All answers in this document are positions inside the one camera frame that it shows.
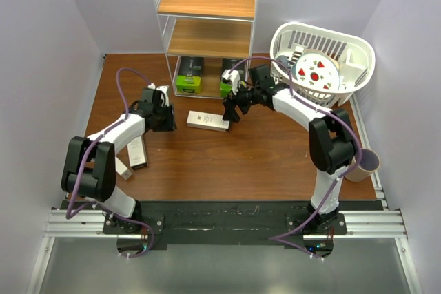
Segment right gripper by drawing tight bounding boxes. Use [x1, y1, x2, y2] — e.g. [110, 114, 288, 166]
[223, 78, 260, 123]

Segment narrow silver razor box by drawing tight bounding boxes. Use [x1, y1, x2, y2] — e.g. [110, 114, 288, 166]
[187, 111, 230, 132]

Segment silver box with H logo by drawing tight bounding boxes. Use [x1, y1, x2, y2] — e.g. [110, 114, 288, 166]
[127, 136, 149, 169]

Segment black green razor box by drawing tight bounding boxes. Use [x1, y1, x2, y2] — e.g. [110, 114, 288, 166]
[176, 56, 204, 94]
[220, 58, 246, 98]

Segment small silver box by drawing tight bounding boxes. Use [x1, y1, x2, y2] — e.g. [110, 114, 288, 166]
[115, 157, 133, 180]

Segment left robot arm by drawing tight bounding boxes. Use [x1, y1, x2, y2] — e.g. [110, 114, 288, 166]
[61, 84, 176, 233]

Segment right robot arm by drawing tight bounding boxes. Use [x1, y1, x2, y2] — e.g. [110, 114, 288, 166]
[221, 65, 362, 235]

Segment grey item in basket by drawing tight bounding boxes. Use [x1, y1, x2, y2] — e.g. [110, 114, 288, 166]
[276, 55, 292, 75]

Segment watermelon pattern plate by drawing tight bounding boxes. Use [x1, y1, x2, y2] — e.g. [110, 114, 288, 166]
[291, 50, 342, 90]

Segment white plastic dish basket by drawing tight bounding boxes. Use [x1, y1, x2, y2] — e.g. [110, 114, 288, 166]
[269, 22, 376, 107]

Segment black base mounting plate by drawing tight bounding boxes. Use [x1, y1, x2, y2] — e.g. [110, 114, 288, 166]
[73, 201, 381, 257]

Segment pink ceramic mug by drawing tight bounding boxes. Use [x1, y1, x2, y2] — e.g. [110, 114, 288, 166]
[345, 148, 380, 182]

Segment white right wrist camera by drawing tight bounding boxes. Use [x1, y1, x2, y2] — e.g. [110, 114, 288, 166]
[220, 70, 242, 97]

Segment white wire wooden shelf rack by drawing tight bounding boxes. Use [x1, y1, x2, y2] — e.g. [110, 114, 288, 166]
[153, 0, 258, 98]

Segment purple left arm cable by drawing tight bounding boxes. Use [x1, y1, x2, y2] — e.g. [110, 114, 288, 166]
[65, 67, 156, 259]

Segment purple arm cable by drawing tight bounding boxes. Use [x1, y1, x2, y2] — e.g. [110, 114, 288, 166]
[65, 67, 156, 259]
[230, 56, 363, 257]

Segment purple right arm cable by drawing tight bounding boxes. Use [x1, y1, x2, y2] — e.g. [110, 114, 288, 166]
[230, 56, 363, 257]

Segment aluminium frame rail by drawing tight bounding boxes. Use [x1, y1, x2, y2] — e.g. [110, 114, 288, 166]
[28, 97, 420, 293]

